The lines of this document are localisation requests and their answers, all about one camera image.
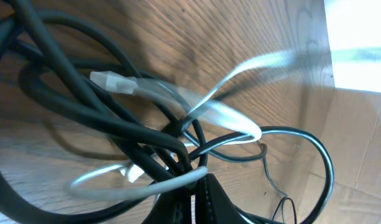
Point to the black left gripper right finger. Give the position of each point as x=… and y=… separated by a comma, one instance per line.
x=212, y=205

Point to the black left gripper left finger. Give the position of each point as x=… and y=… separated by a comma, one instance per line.
x=172, y=207

